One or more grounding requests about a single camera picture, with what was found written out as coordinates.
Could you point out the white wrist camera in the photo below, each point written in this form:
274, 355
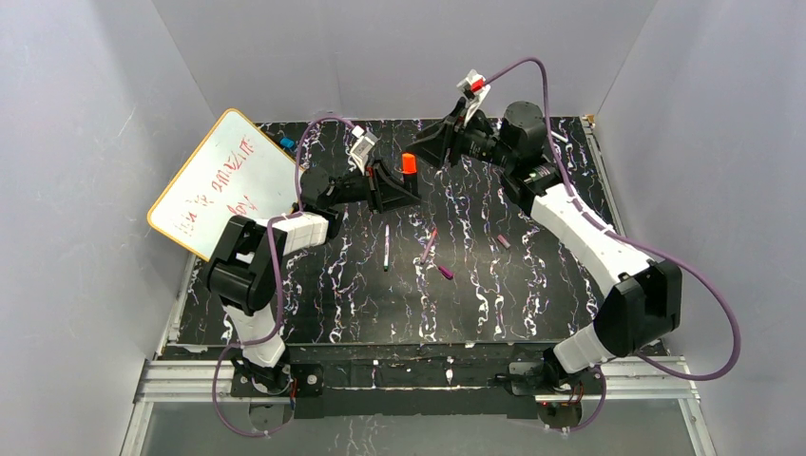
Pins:
474, 89
360, 150

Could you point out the black orange highlighter marker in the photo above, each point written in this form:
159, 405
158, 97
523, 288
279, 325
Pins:
411, 183

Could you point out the white blue marker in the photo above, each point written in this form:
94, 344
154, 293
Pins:
559, 137

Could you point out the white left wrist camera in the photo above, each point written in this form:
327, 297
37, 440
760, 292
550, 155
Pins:
360, 150

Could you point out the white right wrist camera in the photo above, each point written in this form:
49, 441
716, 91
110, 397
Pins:
474, 89

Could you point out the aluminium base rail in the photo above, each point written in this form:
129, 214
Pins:
199, 381

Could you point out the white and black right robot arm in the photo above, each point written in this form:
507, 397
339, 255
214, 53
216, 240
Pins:
642, 296

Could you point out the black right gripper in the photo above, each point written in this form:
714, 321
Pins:
453, 141

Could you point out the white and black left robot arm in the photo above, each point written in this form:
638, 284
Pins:
244, 271

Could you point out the yellow framed whiteboard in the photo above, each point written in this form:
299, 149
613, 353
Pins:
235, 171

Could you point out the mauve pen cap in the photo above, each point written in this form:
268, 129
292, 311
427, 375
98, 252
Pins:
503, 241

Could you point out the magenta pen cap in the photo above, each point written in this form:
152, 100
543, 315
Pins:
445, 272

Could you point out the white green thin pen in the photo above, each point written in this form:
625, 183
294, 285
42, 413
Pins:
387, 248

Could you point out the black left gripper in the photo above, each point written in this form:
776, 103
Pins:
375, 186

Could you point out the orange marker cap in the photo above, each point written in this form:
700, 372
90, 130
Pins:
409, 164

